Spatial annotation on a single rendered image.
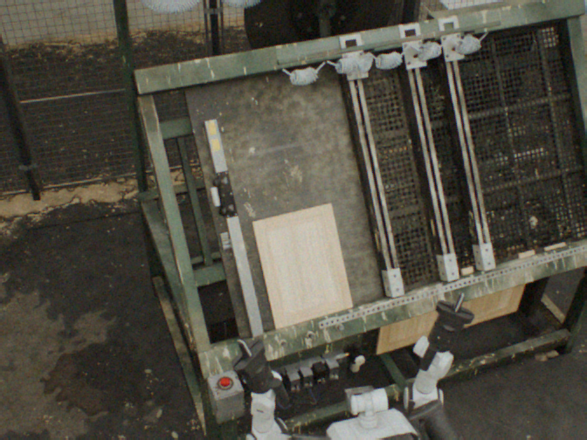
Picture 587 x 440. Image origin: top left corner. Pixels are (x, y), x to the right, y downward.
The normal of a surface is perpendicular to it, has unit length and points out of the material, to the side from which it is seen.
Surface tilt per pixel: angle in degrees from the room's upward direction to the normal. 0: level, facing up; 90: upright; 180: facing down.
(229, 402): 90
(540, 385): 0
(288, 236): 53
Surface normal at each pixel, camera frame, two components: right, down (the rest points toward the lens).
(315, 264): 0.29, 0.04
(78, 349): 0.00, -0.76
